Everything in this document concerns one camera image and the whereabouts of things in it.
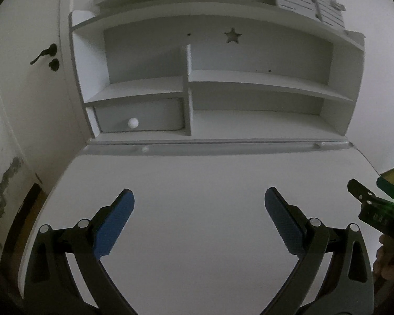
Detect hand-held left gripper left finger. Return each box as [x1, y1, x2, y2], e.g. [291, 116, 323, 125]
[24, 188, 142, 315]

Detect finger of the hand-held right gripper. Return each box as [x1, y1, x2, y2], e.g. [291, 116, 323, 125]
[347, 179, 376, 206]
[376, 175, 394, 201]

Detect white door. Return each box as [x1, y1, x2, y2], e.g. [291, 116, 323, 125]
[0, 0, 87, 191]

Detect grey drawer with white knob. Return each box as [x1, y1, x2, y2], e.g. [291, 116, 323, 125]
[95, 98, 185, 133]

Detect person's right hand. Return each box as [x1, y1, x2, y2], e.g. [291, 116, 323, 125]
[372, 234, 394, 283]

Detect black door handle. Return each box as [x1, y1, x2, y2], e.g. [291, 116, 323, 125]
[30, 44, 58, 65]

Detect white desk shelf unit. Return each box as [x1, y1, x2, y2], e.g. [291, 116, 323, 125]
[69, 0, 365, 145]

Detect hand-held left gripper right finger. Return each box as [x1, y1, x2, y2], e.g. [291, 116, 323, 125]
[259, 187, 375, 315]

